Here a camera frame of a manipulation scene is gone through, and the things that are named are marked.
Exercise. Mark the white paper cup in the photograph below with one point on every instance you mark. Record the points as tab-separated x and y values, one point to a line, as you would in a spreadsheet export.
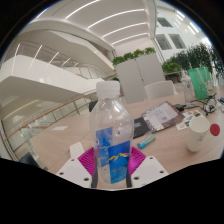
197	133

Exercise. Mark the black chair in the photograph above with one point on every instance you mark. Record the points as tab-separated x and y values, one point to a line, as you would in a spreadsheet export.
93	105

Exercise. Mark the flat round red coaster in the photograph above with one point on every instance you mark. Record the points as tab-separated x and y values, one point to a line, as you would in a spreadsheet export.
215	129

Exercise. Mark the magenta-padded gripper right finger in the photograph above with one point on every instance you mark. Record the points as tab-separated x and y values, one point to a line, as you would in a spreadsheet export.
150	170

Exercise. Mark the clear plastic bottle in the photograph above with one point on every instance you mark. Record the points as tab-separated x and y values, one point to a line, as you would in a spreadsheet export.
187	88

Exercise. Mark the black notebook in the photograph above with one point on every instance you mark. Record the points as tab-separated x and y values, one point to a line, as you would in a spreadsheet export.
140	127

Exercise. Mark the white chair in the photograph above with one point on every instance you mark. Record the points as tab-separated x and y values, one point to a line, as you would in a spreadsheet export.
159	90

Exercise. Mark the grey partition planter with plants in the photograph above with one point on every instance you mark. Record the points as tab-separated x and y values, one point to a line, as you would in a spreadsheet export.
138	75

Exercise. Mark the green tote bag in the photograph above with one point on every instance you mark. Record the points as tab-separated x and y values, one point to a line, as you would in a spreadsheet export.
199	83

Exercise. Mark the row of green trees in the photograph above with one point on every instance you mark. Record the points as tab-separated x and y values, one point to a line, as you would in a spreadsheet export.
191	58

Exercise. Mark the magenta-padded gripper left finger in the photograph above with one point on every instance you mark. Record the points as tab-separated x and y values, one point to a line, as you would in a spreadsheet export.
75	170

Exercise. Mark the colourful cards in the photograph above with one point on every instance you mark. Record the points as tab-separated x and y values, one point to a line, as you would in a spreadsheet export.
188	120

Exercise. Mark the clear blue-labelled water bottle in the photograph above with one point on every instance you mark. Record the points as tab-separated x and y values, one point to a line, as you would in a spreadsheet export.
111	133

